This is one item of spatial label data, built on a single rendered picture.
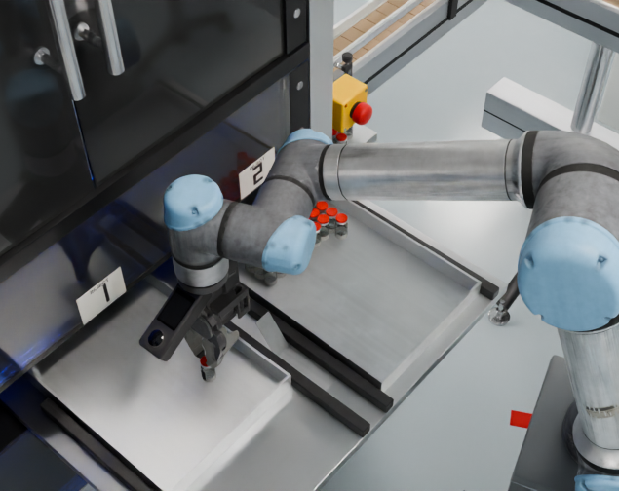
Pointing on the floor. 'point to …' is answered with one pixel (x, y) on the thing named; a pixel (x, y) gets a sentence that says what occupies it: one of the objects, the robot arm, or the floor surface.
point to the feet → (499, 316)
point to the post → (321, 64)
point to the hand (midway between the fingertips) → (204, 359)
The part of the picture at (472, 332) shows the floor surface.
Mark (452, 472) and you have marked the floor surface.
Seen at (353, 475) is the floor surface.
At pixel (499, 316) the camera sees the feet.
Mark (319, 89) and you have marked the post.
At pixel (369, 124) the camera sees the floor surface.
